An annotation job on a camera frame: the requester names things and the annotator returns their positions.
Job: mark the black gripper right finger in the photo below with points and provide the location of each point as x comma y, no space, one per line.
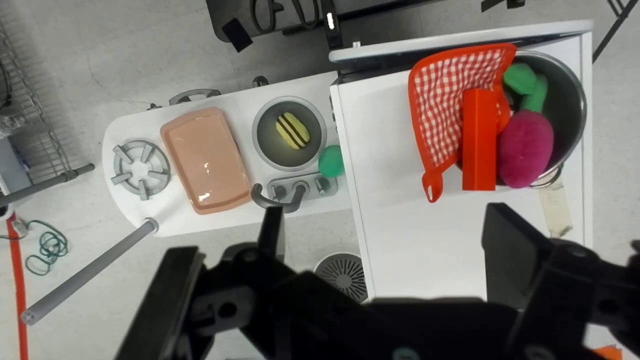
517,257

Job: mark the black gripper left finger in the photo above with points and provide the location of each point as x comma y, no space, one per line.
174,293

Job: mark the steel pot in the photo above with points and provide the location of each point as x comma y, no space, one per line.
569,106

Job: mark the small black block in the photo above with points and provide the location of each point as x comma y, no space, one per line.
236,32

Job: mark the flat tape strip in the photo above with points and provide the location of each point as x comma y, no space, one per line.
557,211

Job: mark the grey metal rod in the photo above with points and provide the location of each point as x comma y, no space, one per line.
90,271

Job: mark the magenta plush toy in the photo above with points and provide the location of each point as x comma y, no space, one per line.
529,150

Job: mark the grey toy stove burner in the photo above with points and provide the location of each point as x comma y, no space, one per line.
141,168

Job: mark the pink plastic tray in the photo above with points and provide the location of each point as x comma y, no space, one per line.
202,161

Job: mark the grey toy faucet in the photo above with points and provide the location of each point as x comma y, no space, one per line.
292,191

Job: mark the round grey vent grille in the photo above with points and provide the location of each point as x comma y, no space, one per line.
343,273

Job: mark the grey round sink bowl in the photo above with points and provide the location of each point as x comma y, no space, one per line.
266,150

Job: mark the green plush toy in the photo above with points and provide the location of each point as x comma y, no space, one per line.
527,86

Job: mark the yellow striped macaron toy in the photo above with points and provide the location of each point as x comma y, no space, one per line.
292,130

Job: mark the green ball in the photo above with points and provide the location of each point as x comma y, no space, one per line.
331,161

